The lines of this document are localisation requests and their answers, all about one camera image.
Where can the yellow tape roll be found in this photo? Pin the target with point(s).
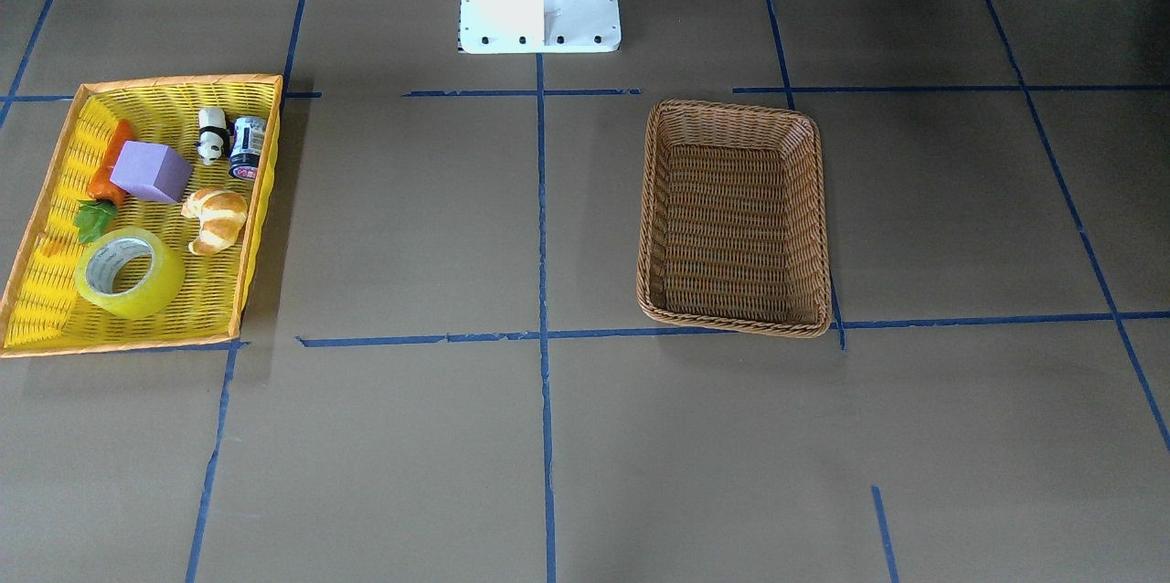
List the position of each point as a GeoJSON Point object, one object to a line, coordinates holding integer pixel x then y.
{"type": "Point", "coordinates": [129, 273]}

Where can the brown wicker basket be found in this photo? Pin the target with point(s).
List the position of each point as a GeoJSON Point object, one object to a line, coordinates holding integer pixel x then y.
{"type": "Point", "coordinates": [733, 229]}

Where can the yellow woven basket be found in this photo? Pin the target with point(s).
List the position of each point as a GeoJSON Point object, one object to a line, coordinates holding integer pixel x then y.
{"type": "Point", "coordinates": [148, 224]}

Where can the small printed can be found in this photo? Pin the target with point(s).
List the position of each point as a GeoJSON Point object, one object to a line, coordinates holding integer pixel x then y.
{"type": "Point", "coordinates": [249, 135]}

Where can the toy croissant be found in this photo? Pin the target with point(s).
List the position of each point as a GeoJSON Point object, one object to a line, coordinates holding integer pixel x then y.
{"type": "Point", "coordinates": [221, 214]}

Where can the purple foam block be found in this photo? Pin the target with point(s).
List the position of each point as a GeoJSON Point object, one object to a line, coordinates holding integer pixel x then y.
{"type": "Point", "coordinates": [152, 172]}

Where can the toy carrot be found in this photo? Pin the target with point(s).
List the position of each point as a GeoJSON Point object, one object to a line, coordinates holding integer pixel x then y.
{"type": "Point", "coordinates": [104, 197]}

